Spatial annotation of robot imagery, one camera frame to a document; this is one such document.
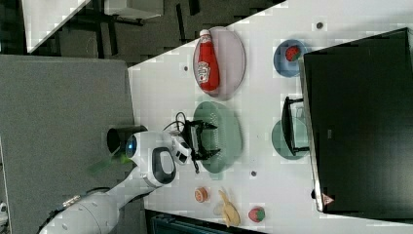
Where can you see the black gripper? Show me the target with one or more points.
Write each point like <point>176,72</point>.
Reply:
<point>189,133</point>

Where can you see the green plastic strainer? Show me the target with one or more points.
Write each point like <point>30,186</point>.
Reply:
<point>226,137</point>

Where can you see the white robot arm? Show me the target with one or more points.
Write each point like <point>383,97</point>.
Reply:
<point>156,155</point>

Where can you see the orange slice toy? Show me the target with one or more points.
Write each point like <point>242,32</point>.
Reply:
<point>201,194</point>

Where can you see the red ketchup bottle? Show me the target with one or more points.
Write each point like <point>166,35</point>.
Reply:
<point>207,65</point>

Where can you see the yellow banana toy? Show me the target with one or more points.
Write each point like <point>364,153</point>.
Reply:
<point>227,210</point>

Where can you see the green slotted spatula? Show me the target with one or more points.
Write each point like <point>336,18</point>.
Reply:
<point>106,163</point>

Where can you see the black cylinder cup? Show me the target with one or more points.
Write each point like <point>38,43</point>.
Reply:
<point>117,138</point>

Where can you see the grey round plate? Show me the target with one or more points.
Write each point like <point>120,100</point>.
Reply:
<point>230,58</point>

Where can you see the red strawberry on table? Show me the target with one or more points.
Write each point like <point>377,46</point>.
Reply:
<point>256,214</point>

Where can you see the green plastic mug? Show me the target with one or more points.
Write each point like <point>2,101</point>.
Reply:
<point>299,133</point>

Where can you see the red strawberry in bowl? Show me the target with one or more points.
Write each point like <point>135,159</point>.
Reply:
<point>292,53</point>

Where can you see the toaster oven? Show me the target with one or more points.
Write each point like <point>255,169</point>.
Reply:
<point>358,110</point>

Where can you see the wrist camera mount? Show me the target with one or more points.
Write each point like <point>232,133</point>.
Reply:
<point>180,150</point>

